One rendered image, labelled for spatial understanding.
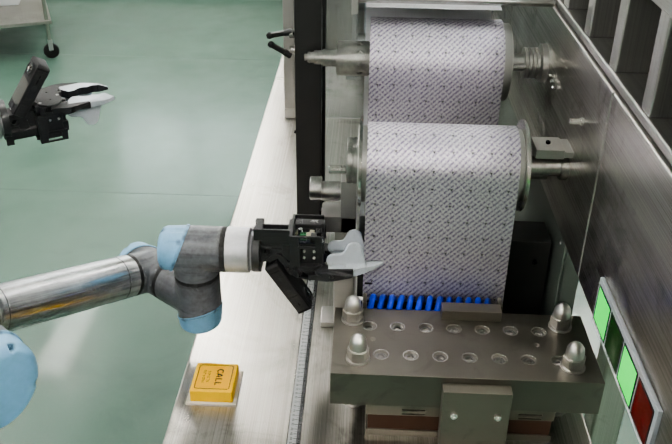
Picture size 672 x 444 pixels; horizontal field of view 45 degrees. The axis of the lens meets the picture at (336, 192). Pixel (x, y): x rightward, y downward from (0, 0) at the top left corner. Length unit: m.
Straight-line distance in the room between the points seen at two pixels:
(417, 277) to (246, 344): 0.34
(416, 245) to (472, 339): 0.17
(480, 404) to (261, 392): 0.37
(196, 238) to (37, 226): 2.46
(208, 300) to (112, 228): 2.29
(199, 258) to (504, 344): 0.50
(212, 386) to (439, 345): 0.37
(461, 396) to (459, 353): 0.08
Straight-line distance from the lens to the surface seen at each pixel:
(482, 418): 1.24
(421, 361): 1.23
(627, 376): 1.03
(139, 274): 1.42
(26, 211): 3.87
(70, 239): 3.60
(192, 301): 1.36
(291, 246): 1.27
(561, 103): 1.39
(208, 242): 1.30
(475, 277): 1.35
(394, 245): 1.30
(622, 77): 1.14
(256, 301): 1.56
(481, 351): 1.27
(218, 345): 1.47
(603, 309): 1.11
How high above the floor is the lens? 1.83
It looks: 29 degrees down
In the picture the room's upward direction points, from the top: 1 degrees clockwise
